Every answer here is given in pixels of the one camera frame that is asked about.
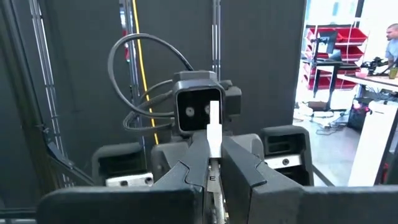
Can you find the person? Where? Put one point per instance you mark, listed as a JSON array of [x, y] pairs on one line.
[[392, 46]]

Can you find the light wooden desk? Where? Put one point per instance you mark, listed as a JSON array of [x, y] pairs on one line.
[[367, 80]]

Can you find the black partition panel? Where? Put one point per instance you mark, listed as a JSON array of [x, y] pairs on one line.
[[264, 62], [84, 77]]

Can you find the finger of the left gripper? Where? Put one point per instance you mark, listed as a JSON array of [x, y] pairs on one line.
[[168, 158], [252, 146]]

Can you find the green cup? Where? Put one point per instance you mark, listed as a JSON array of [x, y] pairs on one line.
[[393, 73]]

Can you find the silver aluminium frame post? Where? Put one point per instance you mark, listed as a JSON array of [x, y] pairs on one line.
[[46, 68], [133, 77], [216, 37]]

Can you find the red storage bin shelf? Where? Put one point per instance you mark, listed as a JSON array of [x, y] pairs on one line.
[[351, 35]]

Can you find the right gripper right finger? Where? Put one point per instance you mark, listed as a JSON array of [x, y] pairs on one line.
[[311, 205]]

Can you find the small black desk robot arm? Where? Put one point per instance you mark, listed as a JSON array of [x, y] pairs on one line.
[[374, 63]]

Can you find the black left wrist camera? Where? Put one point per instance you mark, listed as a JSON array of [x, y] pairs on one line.
[[186, 81]]

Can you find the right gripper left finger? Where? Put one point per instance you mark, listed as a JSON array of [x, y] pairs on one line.
[[124, 205]]

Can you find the black computer tower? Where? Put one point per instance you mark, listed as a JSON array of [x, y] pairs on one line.
[[357, 119]]

